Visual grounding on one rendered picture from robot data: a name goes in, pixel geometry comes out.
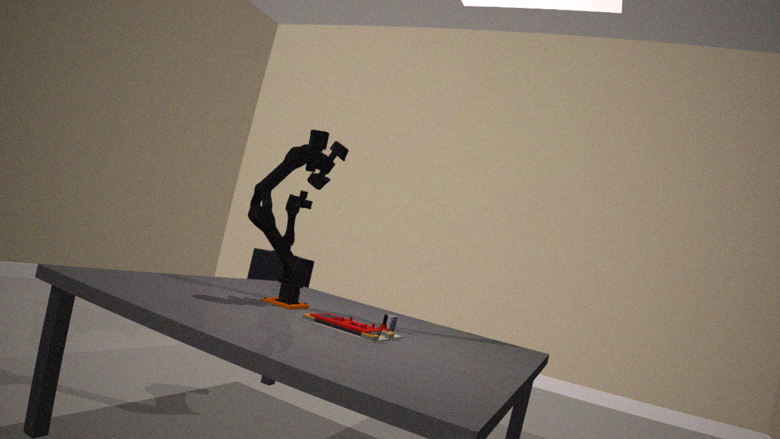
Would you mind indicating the red car body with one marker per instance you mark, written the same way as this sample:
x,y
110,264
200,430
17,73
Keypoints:
x,y
345,324

